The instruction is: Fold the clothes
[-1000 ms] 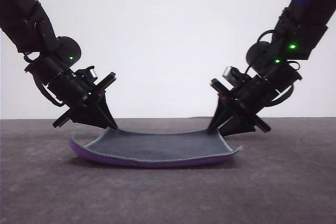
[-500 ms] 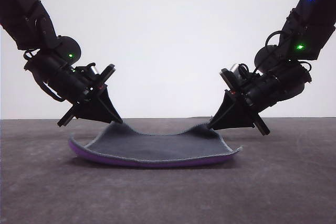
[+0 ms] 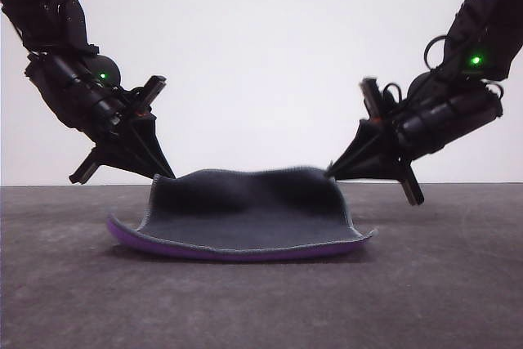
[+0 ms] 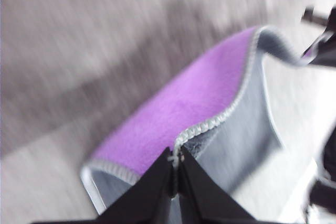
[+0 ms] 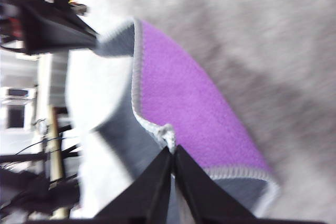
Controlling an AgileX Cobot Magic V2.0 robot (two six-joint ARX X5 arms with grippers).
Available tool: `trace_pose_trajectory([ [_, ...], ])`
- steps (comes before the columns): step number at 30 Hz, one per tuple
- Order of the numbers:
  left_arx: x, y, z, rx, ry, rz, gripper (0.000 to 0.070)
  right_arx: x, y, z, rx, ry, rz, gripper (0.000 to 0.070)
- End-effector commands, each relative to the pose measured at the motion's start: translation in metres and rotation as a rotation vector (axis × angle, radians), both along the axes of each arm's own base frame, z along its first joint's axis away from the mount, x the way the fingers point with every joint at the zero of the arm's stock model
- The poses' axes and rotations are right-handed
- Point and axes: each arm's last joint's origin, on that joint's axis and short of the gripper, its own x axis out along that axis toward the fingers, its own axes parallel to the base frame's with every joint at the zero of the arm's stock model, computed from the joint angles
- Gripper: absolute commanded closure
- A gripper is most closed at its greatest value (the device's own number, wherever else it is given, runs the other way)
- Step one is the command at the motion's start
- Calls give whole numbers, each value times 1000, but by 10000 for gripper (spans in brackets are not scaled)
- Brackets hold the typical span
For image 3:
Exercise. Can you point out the grey table cloth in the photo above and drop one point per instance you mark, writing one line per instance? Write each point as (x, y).
(261, 304)

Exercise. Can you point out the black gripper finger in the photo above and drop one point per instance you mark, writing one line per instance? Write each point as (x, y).
(151, 136)
(365, 140)
(376, 170)
(126, 148)

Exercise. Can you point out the purple towel with grey hem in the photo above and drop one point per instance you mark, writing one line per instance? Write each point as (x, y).
(245, 222)

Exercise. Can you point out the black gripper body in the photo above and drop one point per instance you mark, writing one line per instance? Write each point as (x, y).
(77, 108)
(441, 122)

